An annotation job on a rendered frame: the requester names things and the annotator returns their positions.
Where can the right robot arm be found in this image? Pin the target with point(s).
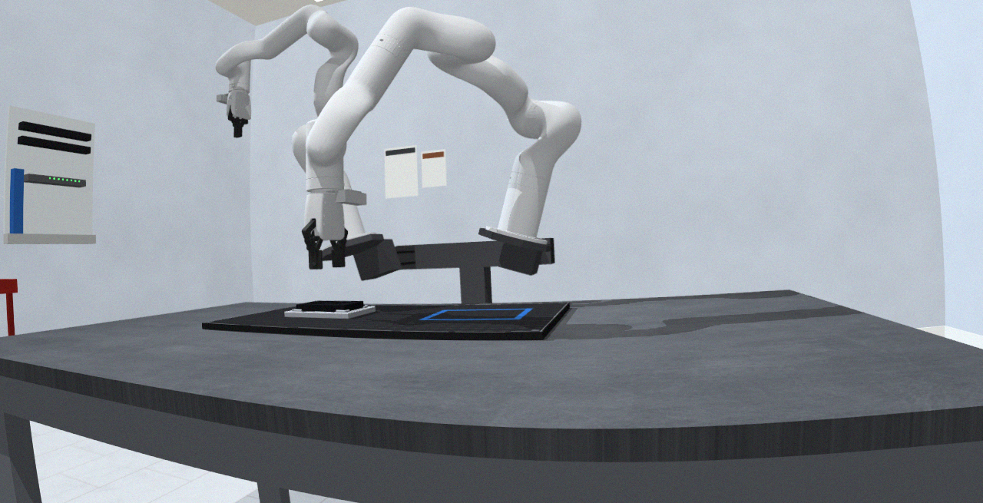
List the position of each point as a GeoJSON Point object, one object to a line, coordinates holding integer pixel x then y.
{"type": "Point", "coordinates": [343, 48]}

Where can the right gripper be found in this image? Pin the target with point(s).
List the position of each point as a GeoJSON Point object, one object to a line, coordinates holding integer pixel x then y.
{"type": "Point", "coordinates": [238, 110]}

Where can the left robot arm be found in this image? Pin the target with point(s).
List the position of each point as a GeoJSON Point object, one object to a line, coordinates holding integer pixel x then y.
{"type": "Point", "coordinates": [556, 124]}

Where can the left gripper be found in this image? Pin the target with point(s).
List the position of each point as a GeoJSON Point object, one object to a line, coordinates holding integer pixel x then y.
{"type": "Point", "coordinates": [324, 220]}

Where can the blue tape rectangle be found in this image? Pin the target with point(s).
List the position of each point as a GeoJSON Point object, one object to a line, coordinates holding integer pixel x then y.
{"type": "Point", "coordinates": [517, 317]}

